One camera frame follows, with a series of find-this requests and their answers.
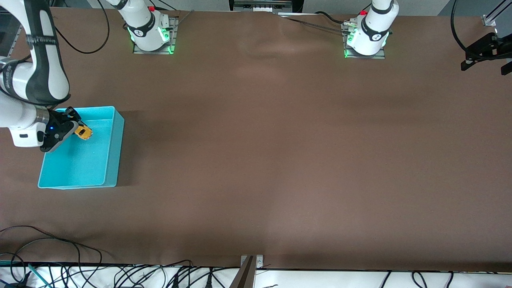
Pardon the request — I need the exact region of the yellow beetle toy car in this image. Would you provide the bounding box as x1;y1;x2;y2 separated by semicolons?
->
74;125;94;142

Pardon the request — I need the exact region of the teal plastic bin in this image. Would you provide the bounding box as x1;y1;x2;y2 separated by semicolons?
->
38;106;125;189

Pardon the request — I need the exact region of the black power strip device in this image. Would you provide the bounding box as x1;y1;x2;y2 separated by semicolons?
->
229;0;304;13

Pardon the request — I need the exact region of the aluminium profile post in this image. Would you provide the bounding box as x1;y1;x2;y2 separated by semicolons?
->
482;0;512;27

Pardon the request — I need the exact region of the black right arm loop cable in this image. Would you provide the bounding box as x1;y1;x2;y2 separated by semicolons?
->
49;0;111;55

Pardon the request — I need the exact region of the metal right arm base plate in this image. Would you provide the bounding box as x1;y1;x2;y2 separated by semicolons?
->
133;16;178;55

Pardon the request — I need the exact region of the teal cable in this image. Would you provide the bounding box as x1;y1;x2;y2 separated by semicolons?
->
0;261;52;288

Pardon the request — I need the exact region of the braided black cable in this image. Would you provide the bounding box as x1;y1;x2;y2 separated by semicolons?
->
280;15;349;35

